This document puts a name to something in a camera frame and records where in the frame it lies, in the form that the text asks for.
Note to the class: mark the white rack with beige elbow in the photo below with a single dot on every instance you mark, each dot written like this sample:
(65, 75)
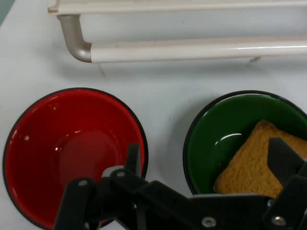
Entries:
(168, 49)

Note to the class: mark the green bowl with black rim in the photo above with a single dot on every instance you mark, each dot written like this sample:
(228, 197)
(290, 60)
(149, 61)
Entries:
(216, 127)

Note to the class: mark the brown toast slice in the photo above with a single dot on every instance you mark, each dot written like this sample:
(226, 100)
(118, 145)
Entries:
(249, 165)

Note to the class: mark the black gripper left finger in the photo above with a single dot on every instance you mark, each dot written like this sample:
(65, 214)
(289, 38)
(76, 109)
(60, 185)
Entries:
(100, 191)

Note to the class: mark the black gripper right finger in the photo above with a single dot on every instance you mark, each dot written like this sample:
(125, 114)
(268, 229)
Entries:
(285, 165)

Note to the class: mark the red bowl with black rim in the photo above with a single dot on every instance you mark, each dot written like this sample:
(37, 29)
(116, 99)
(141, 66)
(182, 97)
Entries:
(43, 148)

